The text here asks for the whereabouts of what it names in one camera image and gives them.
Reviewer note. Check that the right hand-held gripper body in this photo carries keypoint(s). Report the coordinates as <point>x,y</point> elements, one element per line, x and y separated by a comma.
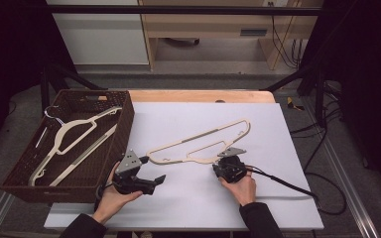
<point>231,168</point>

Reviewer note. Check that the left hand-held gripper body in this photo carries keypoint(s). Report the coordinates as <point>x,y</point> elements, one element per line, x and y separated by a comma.
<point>129,162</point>

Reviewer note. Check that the beige hanger with metal hook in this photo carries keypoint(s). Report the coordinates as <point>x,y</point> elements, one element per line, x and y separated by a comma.
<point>79,123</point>
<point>200,135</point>

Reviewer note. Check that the brown woven plastic basket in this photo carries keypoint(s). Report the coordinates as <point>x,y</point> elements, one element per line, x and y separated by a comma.
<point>72,195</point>

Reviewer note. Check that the person's right hand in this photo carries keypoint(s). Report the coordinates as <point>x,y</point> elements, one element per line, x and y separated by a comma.
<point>244,190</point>

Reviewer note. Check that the person's left hand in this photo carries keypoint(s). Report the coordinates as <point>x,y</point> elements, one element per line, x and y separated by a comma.
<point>110,203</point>

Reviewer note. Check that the white table mat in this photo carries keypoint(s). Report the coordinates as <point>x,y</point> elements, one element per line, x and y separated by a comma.
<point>185,205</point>

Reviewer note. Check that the yellow and black tool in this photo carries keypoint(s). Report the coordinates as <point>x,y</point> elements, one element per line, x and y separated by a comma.
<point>291,103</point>

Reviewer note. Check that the white stick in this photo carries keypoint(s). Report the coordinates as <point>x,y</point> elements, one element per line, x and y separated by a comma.
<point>41,137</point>

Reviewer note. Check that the white cabinet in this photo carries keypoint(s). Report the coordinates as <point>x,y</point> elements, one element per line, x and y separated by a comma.
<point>102,39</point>

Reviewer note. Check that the light wooden desk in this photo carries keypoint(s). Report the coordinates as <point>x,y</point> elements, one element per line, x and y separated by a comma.
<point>211,23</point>

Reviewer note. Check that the black curtain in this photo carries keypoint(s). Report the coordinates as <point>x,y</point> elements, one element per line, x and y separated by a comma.
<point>10,49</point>
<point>367,66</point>

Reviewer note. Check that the black slanted frame strut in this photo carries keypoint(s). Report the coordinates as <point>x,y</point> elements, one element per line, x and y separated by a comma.
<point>294,77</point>
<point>76,79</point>

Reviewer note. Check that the black horizontal frame bar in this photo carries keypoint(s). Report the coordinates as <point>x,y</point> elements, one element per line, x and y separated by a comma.
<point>178,10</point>

